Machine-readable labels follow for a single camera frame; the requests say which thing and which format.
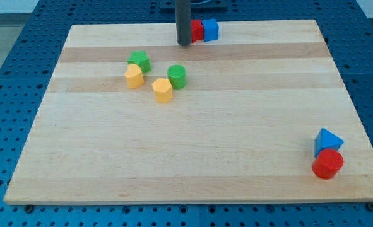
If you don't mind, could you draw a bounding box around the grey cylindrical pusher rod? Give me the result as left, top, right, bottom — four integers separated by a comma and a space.
175, 0, 192, 47

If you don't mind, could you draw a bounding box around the red star block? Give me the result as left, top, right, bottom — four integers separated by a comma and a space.
191, 20, 204, 42

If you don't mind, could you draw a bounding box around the blue triangle block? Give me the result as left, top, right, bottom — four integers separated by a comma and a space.
314, 128, 344, 158

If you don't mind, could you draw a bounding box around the yellow heart block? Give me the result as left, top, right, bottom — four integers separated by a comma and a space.
125, 64, 145, 88

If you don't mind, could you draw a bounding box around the green cylinder block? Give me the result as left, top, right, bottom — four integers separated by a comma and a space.
167, 64, 186, 90

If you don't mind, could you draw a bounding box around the light wooden board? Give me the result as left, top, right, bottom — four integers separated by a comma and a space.
4, 20, 373, 205

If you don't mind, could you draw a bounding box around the yellow hexagon block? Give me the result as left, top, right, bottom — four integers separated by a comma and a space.
151, 78, 173, 103

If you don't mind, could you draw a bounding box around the blue cube block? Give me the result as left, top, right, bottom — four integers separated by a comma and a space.
202, 19, 219, 42

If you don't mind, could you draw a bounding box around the red cylinder block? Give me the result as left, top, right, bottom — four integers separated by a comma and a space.
312, 148, 345, 180

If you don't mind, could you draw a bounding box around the green star block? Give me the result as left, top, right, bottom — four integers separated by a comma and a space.
127, 50, 151, 73

